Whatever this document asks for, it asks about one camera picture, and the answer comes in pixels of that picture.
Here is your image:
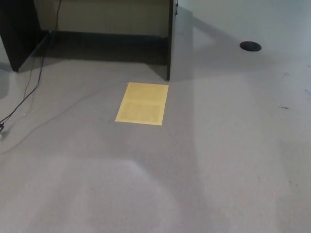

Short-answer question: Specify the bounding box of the yellow paper sheet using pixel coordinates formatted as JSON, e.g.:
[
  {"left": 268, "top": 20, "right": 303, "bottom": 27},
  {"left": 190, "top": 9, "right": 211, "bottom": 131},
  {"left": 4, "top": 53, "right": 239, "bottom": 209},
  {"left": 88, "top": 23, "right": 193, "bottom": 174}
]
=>
[{"left": 114, "top": 82, "right": 170, "bottom": 126}]

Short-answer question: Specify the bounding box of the black round floor cover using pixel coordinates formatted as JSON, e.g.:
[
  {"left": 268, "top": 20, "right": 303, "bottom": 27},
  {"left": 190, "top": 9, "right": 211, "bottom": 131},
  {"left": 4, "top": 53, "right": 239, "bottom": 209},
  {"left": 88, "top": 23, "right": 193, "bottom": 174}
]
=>
[{"left": 239, "top": 41, "right": 262, "bottom": 51}]

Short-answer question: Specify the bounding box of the dark wooden desk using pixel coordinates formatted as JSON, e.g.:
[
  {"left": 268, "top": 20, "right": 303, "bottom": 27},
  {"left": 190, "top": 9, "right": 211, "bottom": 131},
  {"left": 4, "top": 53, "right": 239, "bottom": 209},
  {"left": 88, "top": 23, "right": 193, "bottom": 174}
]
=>
[{"left": 0, "top": 0, "right": 179, "bottom": 82}]

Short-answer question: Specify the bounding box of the thin grey floor cable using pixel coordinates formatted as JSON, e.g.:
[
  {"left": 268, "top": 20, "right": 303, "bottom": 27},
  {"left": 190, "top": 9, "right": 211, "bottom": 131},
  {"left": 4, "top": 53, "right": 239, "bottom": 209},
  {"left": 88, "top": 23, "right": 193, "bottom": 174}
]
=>
[{"left": 0, "top": 82, "right": 128, "bottom": 155}]

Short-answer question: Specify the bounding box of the thick black power cable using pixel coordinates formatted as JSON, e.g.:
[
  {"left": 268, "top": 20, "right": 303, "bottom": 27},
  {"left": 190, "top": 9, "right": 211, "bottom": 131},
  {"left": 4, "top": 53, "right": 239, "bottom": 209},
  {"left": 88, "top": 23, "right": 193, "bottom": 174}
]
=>
[{"left": 0, "top": 0, "right": 62, "bottom": 123}]

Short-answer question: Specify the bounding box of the thin dark cable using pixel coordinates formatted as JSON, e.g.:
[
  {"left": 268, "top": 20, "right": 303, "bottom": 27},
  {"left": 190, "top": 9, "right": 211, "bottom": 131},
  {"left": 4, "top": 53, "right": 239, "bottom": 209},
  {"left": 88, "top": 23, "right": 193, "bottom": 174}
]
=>
[{"left": 23, "top": 31, "right": 52, "bottom": 102}]

